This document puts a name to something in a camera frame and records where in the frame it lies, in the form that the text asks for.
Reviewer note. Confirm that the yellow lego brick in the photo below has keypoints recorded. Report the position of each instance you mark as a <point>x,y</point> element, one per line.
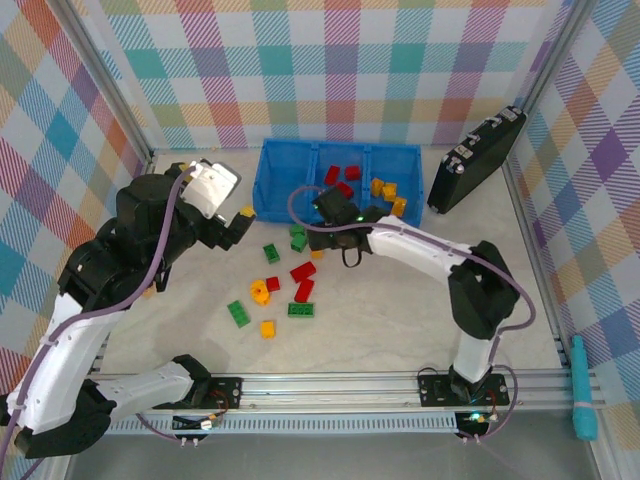
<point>268,329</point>
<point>317,254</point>
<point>399,206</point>
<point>376,186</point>
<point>389,189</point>

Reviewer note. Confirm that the blue three-compartment bin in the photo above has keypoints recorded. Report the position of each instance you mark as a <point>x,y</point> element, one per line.
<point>285,170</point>

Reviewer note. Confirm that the small red lego brick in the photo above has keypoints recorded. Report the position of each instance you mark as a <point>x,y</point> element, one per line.
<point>273,284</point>

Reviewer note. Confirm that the yellow round lego piece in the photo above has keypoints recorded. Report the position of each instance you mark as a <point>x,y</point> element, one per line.
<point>258,292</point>

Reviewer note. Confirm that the long green lego brick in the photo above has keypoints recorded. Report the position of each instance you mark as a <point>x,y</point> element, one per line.
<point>239,314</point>
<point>301,310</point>

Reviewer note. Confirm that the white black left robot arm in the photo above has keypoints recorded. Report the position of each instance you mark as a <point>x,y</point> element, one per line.
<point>65,360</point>

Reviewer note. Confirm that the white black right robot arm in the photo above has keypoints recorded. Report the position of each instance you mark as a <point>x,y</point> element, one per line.
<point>480,300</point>

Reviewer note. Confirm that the black hard case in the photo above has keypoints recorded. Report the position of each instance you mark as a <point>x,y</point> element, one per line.
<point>475,165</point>

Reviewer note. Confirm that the aluminium frame post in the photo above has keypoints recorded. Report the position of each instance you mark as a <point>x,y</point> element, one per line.
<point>103,65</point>
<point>554,50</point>

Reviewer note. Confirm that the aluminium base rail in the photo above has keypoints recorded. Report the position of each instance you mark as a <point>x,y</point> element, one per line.
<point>325,395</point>

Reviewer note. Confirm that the aluminium side rail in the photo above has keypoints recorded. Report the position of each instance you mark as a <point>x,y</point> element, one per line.
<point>530,235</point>

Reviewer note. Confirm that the small black electronics bracket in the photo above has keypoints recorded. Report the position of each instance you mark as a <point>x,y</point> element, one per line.
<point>470,425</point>
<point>192,424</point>

